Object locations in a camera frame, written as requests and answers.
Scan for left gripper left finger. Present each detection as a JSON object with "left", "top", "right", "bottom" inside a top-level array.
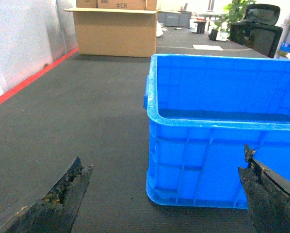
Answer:
[{"left": 2, "top": 157, "right": 94, "bottom": 233}]

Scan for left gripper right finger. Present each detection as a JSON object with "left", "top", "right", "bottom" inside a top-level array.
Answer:
[{"left": 238, "top": 144, "right": 290, "bottom": 233}]

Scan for blue plastic crate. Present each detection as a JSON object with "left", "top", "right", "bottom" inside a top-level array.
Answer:
[{"left": 144, "top": 54, "right": 290, "bottom": 209}]

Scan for large cardboard box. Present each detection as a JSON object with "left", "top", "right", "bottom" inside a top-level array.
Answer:
[{"left": 68, "top": 0, "right": 157, "bottom": 58}]

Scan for black office chair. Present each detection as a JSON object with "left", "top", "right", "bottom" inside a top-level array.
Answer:
[{"left": 230, "top": 4, "right": 283, "bottom": 58}]

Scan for white paper sheet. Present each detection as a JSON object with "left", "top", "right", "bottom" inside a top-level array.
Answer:
[{"left": 193, "top": 44, "right": 224, "bottom": 51}]

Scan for green potted plant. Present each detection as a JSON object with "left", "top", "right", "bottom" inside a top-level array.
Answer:
[{"left": 214, "top": 0, "right": 257, "bottom": 33}]

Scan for grey storage bins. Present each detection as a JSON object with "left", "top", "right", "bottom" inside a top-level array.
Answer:
[{"left": 158, "top": 11, "right": 192, "bottom": 27}]

